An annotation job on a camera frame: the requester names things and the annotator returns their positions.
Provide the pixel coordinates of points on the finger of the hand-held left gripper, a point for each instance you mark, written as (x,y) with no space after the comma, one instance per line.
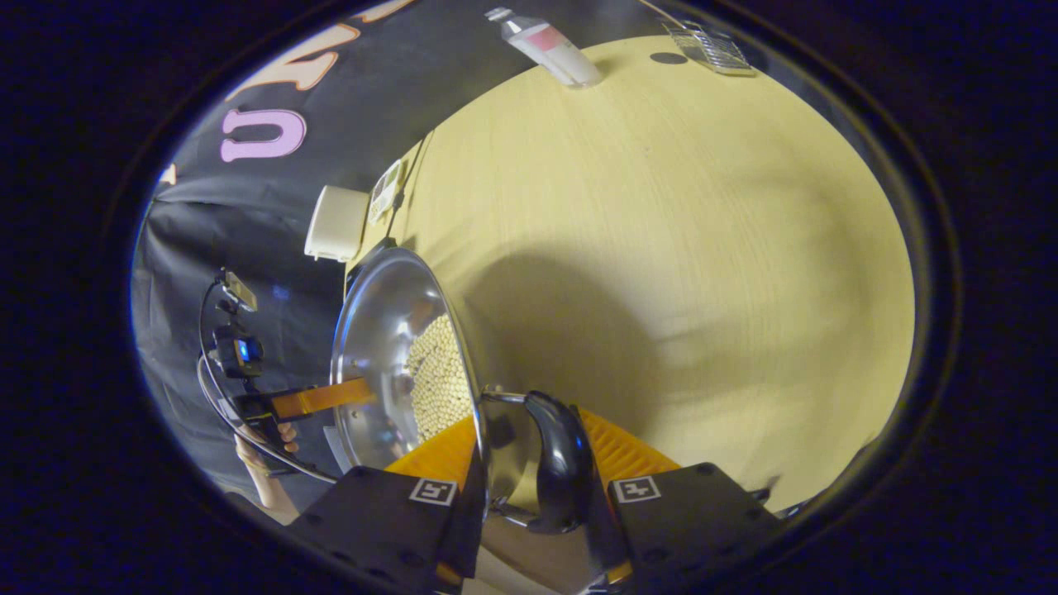
(322,398)

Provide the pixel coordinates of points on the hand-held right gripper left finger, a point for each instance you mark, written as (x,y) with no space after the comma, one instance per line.
(388,521)

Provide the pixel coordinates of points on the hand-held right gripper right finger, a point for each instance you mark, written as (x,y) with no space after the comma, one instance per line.
(686,521)

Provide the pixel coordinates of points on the black backdrop cloth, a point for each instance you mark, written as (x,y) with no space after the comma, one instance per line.
(248,231)

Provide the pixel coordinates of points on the white toaster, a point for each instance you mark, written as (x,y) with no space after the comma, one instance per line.
(337,223)

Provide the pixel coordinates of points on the white divided dish of beans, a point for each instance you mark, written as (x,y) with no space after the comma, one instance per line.
(386,190)

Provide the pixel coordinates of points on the clear bottle with pink label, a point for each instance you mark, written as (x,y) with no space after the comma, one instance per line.
(550,45)

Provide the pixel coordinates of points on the small black disc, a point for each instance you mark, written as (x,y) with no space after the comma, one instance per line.
(668,58)

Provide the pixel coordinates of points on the clear glass jar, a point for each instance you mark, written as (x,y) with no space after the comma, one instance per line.
(711,49)

